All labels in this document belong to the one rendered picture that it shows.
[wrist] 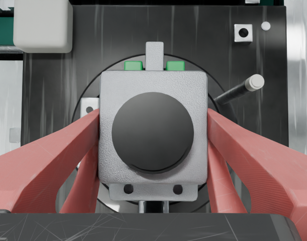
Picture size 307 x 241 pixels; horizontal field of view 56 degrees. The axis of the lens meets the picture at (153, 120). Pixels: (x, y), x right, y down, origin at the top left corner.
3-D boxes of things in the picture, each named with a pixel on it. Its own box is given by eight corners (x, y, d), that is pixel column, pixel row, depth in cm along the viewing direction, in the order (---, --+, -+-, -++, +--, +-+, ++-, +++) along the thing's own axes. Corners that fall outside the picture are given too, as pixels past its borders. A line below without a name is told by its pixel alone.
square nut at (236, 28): (249, 45, 26) (253, 41, 25) (231, 45, 26) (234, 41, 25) (248, 27, 26) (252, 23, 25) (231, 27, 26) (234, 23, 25)
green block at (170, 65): (178, 90, 24) (185, 78, 19) (164, 90, 24) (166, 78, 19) (178, 76, 24) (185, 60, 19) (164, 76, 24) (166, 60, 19)
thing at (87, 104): (102, 124, 24) (98, 123, 22) (84, 123, 24) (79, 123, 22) (103, 99, 24) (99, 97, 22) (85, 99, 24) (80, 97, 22)
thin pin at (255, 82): (225, 105, 24) (265, 88, 15) (216, 104, 24) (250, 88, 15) (225, 95, 24) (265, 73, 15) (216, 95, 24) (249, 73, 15)
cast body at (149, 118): (191, 192, 17) (215, 224, 10) (116, 191, 17) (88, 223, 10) (190, 52, 18) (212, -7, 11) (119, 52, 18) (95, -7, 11)
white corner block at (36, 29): (78, 59, 28) (65, 46, 24) (31, 58, 28) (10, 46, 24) (78, 11, 29) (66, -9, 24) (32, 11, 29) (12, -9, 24)
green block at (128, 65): (144, 90, 24) (142, 78, 19) (130, 90, 24) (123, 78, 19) (144, 75, 24) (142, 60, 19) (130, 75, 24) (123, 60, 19)
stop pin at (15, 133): (39, 142, 30) (21, 143, 26) (27, 141, 30) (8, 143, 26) (39, 128, 30) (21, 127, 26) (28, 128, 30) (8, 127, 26)
